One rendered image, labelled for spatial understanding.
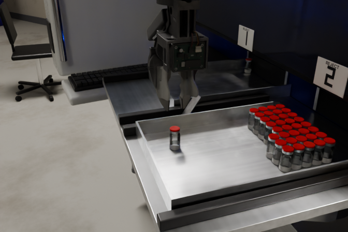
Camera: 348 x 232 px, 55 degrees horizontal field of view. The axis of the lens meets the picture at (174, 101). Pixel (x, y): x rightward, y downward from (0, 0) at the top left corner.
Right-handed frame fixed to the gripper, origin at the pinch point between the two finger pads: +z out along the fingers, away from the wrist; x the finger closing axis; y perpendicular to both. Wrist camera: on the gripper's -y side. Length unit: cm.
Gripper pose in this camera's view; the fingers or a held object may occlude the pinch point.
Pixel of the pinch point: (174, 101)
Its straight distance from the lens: 64.2
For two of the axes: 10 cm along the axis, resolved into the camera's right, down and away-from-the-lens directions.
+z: 0.0, 9.1, 4.1
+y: 3.1, 3.9, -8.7
